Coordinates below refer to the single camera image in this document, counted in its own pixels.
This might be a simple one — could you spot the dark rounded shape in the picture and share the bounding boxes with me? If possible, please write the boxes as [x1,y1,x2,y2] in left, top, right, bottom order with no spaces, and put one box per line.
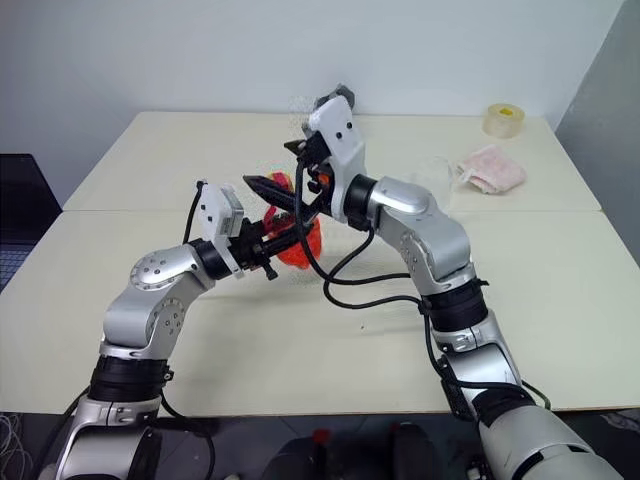
[263,428,352,480]

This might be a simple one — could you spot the white cable bundle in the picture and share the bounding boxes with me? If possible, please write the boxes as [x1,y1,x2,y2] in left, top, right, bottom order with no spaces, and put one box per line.
[0,411,37,480]

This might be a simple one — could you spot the red mesh bag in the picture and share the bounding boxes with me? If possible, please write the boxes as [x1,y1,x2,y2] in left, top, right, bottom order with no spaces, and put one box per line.
[262,169,324,272]

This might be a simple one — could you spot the pink folded cloth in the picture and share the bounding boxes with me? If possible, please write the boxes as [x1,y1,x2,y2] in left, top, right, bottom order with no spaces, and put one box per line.
[453,144,528,194]

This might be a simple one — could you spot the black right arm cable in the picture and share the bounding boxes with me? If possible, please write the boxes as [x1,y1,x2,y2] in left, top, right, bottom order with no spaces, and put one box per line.
[293,149,551,416]

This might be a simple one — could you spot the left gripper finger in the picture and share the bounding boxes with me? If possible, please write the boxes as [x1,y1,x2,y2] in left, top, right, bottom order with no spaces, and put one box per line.
[259,233,304,257]
[262,209,301,234]

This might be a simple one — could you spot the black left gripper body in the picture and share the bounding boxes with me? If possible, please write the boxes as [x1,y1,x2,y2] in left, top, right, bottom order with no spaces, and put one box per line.
[229,218,280,282]

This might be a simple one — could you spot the clear tape roll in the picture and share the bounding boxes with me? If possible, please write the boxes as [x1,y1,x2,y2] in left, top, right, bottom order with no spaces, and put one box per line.
[482,102,528,139]

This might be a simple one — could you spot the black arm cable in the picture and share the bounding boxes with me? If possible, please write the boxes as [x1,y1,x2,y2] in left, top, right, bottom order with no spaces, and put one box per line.
[181,180,207,246]
[293,149,551,416]

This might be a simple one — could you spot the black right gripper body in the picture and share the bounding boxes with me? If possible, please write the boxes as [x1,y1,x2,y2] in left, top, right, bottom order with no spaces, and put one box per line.
[298,131,335,219]

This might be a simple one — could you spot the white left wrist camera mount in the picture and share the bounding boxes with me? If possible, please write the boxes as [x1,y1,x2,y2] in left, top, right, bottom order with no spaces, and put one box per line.
[194,180,247,279]

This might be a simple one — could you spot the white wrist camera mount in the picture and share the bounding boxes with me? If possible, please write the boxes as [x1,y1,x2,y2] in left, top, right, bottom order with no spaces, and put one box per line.
[194,180,247,279]
[306,83,370,222]

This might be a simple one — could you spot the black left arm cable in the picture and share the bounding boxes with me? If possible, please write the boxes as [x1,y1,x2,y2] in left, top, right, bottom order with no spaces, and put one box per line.
[181,180,207,246]

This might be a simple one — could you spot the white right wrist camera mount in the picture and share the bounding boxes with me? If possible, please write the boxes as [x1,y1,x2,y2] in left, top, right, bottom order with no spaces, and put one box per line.
[306,83,370,222]

